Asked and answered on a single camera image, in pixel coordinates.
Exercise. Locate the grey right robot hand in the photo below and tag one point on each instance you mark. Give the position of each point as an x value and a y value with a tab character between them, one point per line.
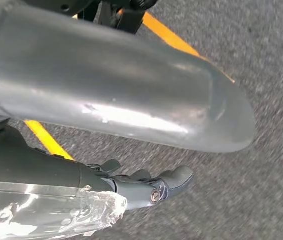
106	82

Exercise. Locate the black robot foot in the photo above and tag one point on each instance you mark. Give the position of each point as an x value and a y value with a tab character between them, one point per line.
131	16

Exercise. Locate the clear crumpled plastic film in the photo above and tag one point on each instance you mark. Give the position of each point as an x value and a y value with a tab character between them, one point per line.
43	215

